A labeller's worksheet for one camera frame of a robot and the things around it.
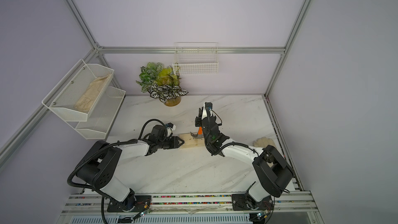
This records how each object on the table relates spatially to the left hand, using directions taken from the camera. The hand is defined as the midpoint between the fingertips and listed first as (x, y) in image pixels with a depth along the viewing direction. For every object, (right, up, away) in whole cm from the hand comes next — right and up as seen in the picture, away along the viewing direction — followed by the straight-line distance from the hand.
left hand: (181, 144), depth 92 cm
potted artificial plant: (-15, +38, +9) cm, 42 cm away
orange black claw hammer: (+11, +6, -2) cm, 13 cm away
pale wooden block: (+5, +1, -1) cm, 5 cm away
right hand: (+12, +20, -8) cm, 25 cm away
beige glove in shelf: (-46, +25, -16) cm, 55 cm away
